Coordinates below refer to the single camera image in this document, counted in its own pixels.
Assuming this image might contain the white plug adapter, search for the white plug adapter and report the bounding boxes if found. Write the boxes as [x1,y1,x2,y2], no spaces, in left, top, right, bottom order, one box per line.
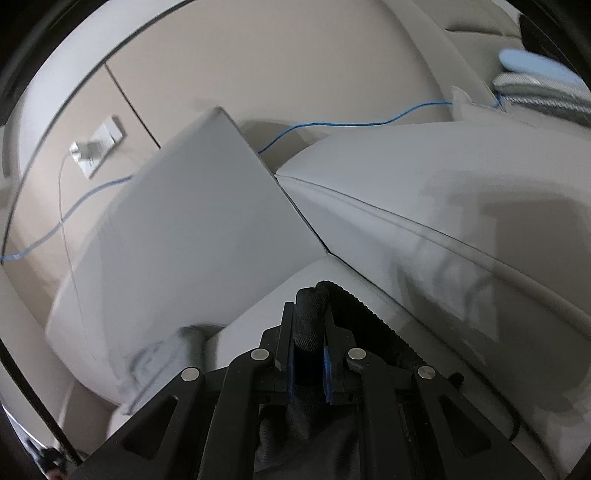
[69,141,100,163]

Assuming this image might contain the folded grey garment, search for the folded grey garment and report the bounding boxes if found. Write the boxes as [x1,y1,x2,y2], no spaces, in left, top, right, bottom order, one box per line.
[118,324,222,416]

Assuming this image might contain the grey braided hose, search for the grey braided hose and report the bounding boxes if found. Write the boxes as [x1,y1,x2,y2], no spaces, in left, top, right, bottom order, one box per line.
[491,73,591,114]

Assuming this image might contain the blue cable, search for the blue cable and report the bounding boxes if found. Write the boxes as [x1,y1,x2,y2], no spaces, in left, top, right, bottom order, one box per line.
[0,98,507,264]

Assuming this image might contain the black pants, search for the black pants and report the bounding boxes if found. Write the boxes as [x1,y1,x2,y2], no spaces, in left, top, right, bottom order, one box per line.
[253,281,424,479]

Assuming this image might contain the light blue cloth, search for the light blue cloth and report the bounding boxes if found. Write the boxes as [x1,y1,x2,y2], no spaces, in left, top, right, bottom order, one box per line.
[498,48,585,87]

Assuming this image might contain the white wall socket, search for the white wall socket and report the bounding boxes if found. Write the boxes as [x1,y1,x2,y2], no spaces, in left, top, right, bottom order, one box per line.
[69,116,125,179]

